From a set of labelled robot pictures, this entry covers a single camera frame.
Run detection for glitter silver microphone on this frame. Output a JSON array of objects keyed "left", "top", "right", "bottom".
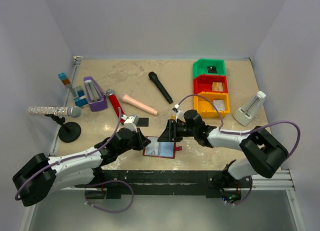
[{"left": 28, "top": 106, "right": 82, "bottom": 118}]

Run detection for black microphone stand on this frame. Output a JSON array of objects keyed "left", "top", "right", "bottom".
[{"left": 45, "top": 114, "right": 82, "bottom": 143}]

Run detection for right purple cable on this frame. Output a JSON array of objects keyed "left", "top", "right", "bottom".
[{"left": 176, "top": 93, "right": 301, "bottom": 157}]

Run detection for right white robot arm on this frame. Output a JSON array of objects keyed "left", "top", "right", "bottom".
[{"left": 157, "top": 109, "right": 289, "bottom": 187}]

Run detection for red leather card holder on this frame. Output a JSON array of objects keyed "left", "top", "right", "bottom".
[{"left": 142, "top": 136, "right": 183, "bottom": 159}]

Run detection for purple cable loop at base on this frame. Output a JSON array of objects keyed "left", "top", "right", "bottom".
[{"left": 84, "top": 179, "right": 135, "bottom": 214}]

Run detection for grey card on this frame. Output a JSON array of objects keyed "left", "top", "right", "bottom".
[
  {"left": 213, "top": 99, "right": 225, "bottom": 112},
  {"left": 136, "top": 117, "right": 149, "bottom": 127}
]

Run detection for pink microphone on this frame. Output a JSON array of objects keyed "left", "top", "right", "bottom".
[{"left": 122, "top": 94, "right": 158, "bottom": 116}]

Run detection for blue toy brick tower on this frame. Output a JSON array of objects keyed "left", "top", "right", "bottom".
[{"left": 58, "top": 72, "right": 88, "bottom": 109}]

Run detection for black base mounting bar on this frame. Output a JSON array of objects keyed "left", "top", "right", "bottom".
[{"left": 99, "top": 168, "right": 251, "bottom": 199}]

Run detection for grey card in yellow bin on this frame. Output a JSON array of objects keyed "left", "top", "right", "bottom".
[{"left": 213, "top": 99, "right": 225, "bottom": 112}]

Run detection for black card in green bin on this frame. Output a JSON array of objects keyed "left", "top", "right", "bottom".
[{"left": 206, "top": 66, "right": 218, "bottom": 74}]

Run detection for green storage bin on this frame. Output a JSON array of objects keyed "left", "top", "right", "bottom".
[{"left": 192, "top": 58, "right": 227, "bottom": 79}]

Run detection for tan card in red bin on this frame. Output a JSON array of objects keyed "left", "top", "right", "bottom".
[{"left": 212, "top": 82, "right": 224, "bottom": 93}]

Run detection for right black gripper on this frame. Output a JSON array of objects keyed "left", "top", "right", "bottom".
[{"left": 157, "top": 118, "right": 197, "bottom": 142}]

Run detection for silver VIP card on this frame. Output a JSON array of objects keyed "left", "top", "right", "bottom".
[{"left": 144, "top": 142, "right": 160, "bottom": 156}]

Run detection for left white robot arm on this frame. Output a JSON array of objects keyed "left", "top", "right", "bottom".
[{"left": 12, "top": 128, "right": 151, "bottom": 207}]

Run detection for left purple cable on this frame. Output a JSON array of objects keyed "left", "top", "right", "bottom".
[{"left": 14, "top": 106, "right": 126, "bottom": 201}]

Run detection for purple metronome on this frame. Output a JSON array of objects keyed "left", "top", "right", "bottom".
[{"left": 83, "top": 76, "right": 108, "bottom": 112}]

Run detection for red microphone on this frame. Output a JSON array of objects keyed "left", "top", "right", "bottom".
[{"left": 105, "top": 89, "right": 127, "bottom": 125}]

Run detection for yellow storage bin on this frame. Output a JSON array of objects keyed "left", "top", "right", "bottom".
[{"left": 193, "top": 91, "right": 230, "bottom": 118}]

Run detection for black microphone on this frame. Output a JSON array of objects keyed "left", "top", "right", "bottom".
[{"left": 148, "top": 71, "right": 173, "bottom": 104}]

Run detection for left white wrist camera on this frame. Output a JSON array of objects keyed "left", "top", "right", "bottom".
[{"left": 121, "top": 114, "right": 139, "bottom": 132}]

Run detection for red storage bin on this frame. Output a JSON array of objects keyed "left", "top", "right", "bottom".
[{"left": 193, "top": 74, "right": 228, "bottom": 94}]

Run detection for white metronome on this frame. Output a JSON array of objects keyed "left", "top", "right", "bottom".
[{"left": 232, "top": 91, "right": 266, "bottom": 127}]

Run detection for left aluminium frame rail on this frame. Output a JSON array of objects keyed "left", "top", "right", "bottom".
[{"left": 49, "top": 56, "right": 83, "bottom": 156}]

